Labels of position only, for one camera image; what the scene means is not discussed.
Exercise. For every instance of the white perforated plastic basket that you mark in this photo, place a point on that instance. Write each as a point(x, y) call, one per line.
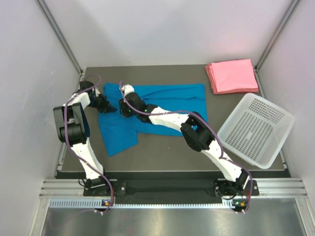
point(256, 130)

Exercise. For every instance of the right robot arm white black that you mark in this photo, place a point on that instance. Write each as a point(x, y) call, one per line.
point(198, 135)

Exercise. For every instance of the left aluminium corner post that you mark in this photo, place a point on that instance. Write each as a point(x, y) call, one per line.
point(58, 33)

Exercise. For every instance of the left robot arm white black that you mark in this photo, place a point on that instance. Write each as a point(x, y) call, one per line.
point(73, 129)

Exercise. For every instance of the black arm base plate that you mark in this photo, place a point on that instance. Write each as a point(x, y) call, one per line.
point(166, 199)

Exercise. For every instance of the right aluminium corner post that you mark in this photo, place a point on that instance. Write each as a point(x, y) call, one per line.
point(277, 33)

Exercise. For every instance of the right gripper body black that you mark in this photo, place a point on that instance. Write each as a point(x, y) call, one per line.
point(126, 110)

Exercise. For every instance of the aluminium corner post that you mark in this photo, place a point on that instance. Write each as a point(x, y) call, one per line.
point(58, 33)
point(277, 33)

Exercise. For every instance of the aluminium frame rail front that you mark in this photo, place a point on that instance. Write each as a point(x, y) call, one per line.
point(267, 187)

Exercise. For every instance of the folded pink t shirt stack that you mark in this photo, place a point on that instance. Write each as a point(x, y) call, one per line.
point(234, 76)

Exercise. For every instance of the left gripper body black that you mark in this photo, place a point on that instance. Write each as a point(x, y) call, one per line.
point(101, 104)

